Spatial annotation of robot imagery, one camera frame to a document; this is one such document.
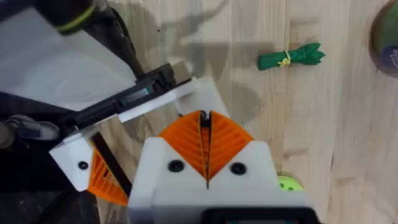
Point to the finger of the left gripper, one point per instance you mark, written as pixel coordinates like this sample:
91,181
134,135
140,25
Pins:
74,161
203,98

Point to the round tub with toys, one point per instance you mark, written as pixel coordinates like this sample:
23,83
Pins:
387,40

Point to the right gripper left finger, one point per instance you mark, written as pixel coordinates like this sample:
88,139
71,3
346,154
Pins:
174,149

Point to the green disc with holes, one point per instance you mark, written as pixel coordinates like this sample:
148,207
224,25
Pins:
289,184

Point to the green toy vegetable bundle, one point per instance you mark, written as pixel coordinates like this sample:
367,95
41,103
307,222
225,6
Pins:
292,56

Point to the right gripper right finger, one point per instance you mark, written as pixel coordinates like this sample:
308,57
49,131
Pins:
236,149

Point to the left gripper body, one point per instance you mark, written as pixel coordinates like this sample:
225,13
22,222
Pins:
62,68

